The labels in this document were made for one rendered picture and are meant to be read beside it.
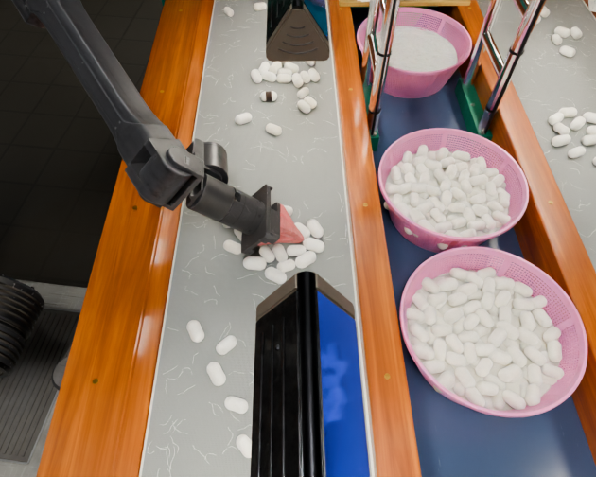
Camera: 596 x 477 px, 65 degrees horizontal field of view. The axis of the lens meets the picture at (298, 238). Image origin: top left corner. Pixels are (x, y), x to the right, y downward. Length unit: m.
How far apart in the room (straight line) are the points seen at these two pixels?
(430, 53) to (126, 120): 0.79
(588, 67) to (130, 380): 1.16
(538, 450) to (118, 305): 0.65
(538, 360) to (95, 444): 0.62
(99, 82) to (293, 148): 0.39
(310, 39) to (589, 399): 0.63
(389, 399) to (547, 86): 0.81
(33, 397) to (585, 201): 1.11
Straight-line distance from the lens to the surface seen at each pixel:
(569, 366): 0.80
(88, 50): 0.76
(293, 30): 0.61
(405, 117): 1.14
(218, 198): 0.68
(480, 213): 0.90
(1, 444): 1.09
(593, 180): 1.05
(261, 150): 0.95
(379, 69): 0.93
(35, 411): 1.08
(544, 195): 0.94
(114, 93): 0.71
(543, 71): 1.27
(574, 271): 0.86
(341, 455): 0.32
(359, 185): 0.85
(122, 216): 0.86
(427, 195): 0.91
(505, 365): 0.78
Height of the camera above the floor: 1.40
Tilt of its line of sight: 55 degrees down
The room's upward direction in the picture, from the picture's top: straight up
